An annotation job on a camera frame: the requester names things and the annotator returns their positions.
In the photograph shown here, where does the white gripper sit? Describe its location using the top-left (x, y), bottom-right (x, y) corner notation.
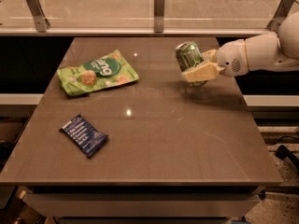
top-left (181, 39), bottom-right (249, 83)

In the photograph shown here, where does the green soda can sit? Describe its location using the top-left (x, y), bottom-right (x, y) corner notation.
top-left (174, 40), bottom-right (209, 88)

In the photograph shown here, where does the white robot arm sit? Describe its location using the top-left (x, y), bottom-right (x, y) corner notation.
top-left (181, 12), bottom-right (299, 83)

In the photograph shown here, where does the green snack bag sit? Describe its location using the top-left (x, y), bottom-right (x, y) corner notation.
top-left (57, 49), bottom-right (139, 96)

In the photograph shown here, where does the dark blue snack packet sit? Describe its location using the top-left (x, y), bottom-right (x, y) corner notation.
top-left (60, 115), bottom-right (108, 158)

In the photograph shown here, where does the glass barrier panel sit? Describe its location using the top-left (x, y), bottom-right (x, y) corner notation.
top-left (0, 0), bottom-right (299, 37)

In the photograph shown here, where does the middle metal rail bracket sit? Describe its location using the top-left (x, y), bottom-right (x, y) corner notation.
top-left (154, 0), bottom-right (165, 33)

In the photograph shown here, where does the metal rail bracket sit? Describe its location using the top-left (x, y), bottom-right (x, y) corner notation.
top-left (25, 0), bottom-right (50, 33)
top-left (154, 0), bottom-right (165, 33)
top-left (267, 0), bottom-right (295, 33)

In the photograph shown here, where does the right metal rail bracket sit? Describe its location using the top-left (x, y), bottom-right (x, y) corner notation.
top-left (267, 0), bottom-right (295, 33)

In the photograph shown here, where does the left metal rail bracket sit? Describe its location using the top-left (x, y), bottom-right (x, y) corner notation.
top-left (25, 0), bottom-right (50, 33)

